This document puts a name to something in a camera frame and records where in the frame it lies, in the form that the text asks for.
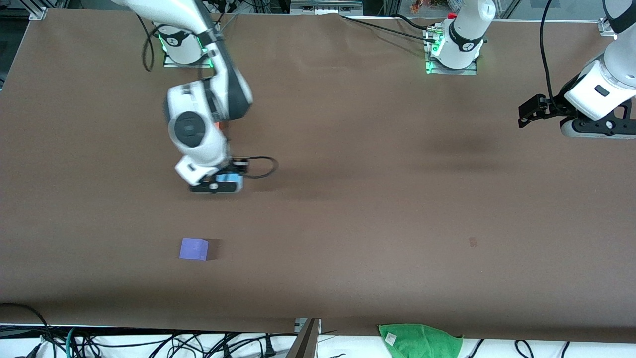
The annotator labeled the tangled black cable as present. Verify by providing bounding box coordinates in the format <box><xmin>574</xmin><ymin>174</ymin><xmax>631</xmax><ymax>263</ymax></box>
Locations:
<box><xmin>75</xmin><ymin>331</ymin><xmax>299</xmax><ymax>358</ymax></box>

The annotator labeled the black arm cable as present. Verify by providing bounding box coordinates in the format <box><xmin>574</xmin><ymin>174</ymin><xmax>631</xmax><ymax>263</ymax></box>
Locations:
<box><xmin>135</xmin><ymin>14</ymin><xmax>156</xmax><ymax>73</ymax></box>
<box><xmin>540</xmin><ymin>0</ymin><xmax>561</xmax><ymax>109</ymax></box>

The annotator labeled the purple foam block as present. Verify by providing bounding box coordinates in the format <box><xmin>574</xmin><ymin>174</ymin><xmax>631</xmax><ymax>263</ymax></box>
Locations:
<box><xmin>179</xmin><ymin>237</ymin><xmax>210</xmax><ymax>261</ymax></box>

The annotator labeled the green cloth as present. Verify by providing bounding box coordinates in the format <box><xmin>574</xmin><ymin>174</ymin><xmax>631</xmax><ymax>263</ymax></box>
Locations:
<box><xmin>378</xmin><ymin>323</ymin><xmax>464</xmax><ymax>358</ymax></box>

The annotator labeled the brown table cover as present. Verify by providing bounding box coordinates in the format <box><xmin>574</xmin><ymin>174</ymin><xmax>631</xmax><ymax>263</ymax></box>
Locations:
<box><xmin>0</xmin><ymin>7</ymin><xmax>636</xmax><ymax>344</ymax></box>

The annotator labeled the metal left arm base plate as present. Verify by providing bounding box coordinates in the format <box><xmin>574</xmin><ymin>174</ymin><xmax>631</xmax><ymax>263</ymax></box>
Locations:
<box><xmin>425</xmin><ymin>29</ymin><xmax>478</xmax><ymax>76</ymax></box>

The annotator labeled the orange toy figure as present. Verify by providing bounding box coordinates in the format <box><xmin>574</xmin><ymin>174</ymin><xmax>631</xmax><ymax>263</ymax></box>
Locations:
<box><xmin>410</xmin><ymin>0</ymin><xmax>448</xmax><ymax>14</ymax></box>

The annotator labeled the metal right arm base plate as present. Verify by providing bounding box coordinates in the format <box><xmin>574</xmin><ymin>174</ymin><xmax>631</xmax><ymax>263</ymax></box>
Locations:
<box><xmin>163</xmin><ymin>25</ymin><xmax>216</xmax><ymax>68</ymax></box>

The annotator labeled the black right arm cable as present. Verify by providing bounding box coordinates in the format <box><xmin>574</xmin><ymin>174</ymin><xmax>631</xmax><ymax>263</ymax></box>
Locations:
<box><xmin>135</xmin><ymin>14</ymin><xmax>156</xmax><ymax>73</ymax></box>

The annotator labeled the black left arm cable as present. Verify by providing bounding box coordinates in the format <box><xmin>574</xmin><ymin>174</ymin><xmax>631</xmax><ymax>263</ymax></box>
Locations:
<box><xmin>540</xmin><ymin>0</ymin><xmax>561</xmax><ymax>109</ymax></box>

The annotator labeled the large looped black cable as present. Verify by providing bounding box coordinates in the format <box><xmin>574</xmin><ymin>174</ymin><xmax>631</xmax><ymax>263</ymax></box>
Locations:
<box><xmin>0</xmin><ymin>303</ymin><xmax>54</xmax><ymax>358</ymax></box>

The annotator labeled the grey metal profile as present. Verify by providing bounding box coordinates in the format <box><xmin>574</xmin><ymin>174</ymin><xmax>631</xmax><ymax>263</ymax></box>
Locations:
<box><xmin>286</xmin><ymin>318</ymin><xmax>321</xmax><ymax>358</ymax></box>

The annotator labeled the short curved black cable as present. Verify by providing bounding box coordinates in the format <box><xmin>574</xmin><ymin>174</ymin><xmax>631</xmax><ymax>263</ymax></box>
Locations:
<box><xmin>392</xmin><ymin>14</ymin><xmax>431</xmax><ymax>30</ymax></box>

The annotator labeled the long straight black cable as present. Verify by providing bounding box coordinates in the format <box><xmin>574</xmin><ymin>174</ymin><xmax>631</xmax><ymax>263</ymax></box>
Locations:
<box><xmin>340</xmin><ymin>15</ymin><xmax>438</xmax><ymax>41</ymax></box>

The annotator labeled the silver power strip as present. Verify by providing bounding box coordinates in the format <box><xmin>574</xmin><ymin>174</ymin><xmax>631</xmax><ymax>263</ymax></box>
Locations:
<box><xmin>290</xmin><ymin>0</ymin><xmax>364</xmax><ymax>15</ymax></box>

